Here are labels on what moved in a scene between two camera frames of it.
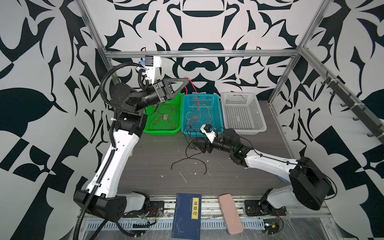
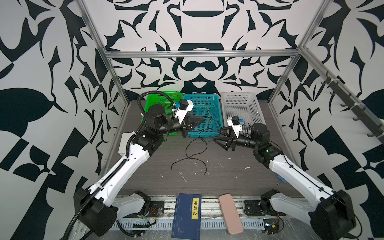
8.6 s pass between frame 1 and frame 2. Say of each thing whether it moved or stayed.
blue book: stayed
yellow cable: stayed
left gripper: moved
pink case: stayed
